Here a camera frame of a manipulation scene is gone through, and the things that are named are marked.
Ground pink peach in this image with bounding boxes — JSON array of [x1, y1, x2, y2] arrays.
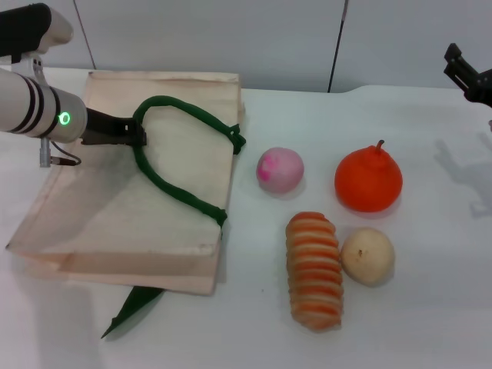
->
[[256, 147, 305, 195]]

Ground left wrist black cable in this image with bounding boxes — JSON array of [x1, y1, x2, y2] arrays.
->
[[39, 137, 82, 169]]

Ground orange striped bread loaf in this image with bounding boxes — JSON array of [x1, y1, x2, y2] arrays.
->
[[285, 211, 344, 331]]

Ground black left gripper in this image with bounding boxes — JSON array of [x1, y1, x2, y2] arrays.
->
[[80, 108, 149, 147]]

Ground cream canvas handbag green handles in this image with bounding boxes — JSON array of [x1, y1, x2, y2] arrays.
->
[[5, 70, 248, 340]]

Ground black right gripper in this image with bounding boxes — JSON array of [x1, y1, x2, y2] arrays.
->
[[442, 42, 492, 107]]

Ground pale yellow round pear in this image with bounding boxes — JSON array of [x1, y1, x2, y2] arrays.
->
[[341, 227, 396, 288]]

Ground left wrist camera housing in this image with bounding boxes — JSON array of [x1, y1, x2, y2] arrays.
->
[[0, 2, 75, 65]]

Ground orange with stem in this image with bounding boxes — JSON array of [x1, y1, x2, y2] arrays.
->
[[334, 140, 404, 213]]

